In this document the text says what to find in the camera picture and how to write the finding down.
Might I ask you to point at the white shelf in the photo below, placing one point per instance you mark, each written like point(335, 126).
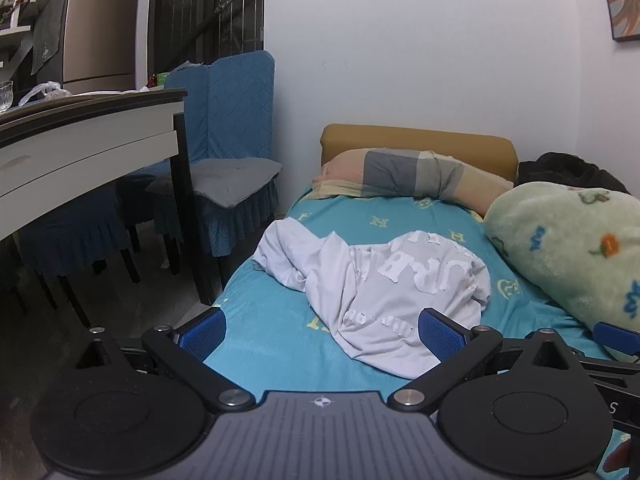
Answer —
point(15, 15)

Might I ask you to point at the white printed t-shirt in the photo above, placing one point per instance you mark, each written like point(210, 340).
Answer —
point(385, 290)

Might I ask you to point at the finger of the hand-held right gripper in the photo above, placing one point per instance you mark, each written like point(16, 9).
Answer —
point(619, 336)

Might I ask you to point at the white table with dark top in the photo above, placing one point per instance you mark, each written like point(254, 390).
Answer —
point(75, 140)

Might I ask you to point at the dark metal window grille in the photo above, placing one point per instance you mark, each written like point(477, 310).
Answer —
point(207, 10)

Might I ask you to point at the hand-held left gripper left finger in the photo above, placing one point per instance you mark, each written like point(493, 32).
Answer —
point(202, 334)

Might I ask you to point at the clear plastic bag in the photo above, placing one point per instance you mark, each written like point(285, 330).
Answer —
point(47, 92)

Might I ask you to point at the grey hanging cloth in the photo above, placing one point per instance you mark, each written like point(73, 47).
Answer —
point(47, 35)

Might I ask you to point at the grey seat cushion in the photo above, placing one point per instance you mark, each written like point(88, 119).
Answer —
point(220, 180)

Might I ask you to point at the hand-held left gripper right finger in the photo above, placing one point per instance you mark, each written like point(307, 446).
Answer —
point(440, 336)

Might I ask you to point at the green printed fleece blanket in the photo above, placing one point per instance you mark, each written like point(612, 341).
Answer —
point(565, 245)

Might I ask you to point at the bronze refrigerator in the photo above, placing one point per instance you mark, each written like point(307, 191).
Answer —
point(97, 30)

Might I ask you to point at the chair with blue cover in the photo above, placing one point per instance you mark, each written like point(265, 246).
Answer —
point(75, 240)
point(240, 170)

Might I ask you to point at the tan headboard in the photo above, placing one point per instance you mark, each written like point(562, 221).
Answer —
point(400, 139)

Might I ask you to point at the dark cloth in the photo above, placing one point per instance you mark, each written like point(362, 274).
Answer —
point(565, 170)

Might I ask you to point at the green cup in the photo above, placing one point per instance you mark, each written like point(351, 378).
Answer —
point(162, 79)

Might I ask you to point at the plaid pillow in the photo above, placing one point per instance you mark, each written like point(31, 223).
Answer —
point(400, 172)

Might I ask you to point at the clear glass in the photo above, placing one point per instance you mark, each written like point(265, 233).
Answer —
point(4, 96)

